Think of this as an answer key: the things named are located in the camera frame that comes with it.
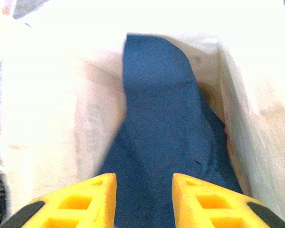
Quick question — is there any blue paper napkin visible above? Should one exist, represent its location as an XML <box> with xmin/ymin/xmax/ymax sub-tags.
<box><xmin>98</xmin><ymin>33</ymin><xmax>244</xmax><ymax>228</ymax></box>

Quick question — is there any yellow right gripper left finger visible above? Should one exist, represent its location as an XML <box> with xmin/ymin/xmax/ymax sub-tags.
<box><xmin>0</xmin><ymin>172</ymin><xmax>117</xmax><ymax>228</ymax></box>

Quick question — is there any white printed paper bag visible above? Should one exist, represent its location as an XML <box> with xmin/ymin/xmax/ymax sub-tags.
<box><xmin>0</xmin><ymin>0</ymin><xmax>285</xmax><ymax>228</ymax></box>

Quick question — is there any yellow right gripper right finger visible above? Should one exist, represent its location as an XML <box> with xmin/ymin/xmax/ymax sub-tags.
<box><xmin>172</xmin><ymin>172</ymin><xmax>285</xmax><ymax>228</ymax></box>

